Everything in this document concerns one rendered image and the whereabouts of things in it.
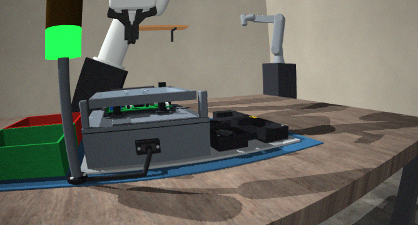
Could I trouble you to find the green circuit board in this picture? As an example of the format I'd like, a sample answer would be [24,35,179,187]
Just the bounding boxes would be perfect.
[106,102,172,113]

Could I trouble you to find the red bin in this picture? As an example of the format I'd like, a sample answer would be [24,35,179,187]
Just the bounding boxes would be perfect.
[3,112,82,145]

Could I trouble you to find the green bin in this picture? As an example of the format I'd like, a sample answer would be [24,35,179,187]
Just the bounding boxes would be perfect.
[0,124,69,180]

